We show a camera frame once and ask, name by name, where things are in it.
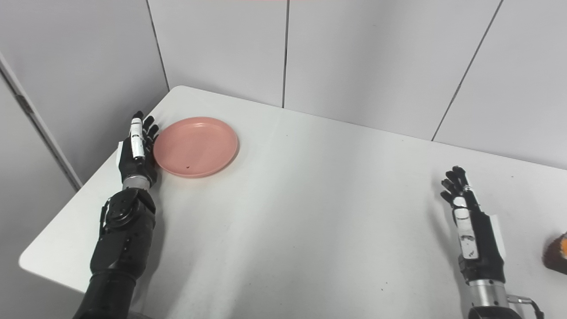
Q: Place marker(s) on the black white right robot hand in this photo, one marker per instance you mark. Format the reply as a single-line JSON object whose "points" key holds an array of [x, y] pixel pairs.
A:
{"points": [[487, 252]]}

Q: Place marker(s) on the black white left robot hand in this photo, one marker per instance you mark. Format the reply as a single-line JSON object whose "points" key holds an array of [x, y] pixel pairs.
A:
{"points": [[130, 166]]}

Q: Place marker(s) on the pink round plate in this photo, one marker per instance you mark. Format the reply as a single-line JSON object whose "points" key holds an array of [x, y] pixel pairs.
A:
{"points": [[195, 146]]}

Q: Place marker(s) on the chocolate cake slice with fruit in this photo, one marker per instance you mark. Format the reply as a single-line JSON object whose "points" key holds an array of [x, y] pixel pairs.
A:
{"points": [[558, 257]]}

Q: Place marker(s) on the metal wall panel hinge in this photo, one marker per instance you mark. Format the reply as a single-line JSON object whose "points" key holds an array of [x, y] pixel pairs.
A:
{"points": [[23, 104]]}

